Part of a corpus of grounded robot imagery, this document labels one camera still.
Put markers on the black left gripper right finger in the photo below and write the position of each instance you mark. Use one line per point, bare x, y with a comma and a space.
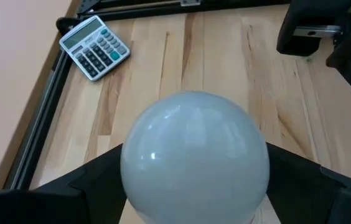
297, 189

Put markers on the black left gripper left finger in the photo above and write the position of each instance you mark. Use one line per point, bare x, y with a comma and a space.
104, 186

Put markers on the white globe lightbulb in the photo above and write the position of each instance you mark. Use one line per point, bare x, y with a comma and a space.
194, 161

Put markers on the grey desk calculator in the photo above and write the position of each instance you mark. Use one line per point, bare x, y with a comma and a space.
94, 46

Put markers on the black aluminium table frame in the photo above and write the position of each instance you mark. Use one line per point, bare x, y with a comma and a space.
38, 124

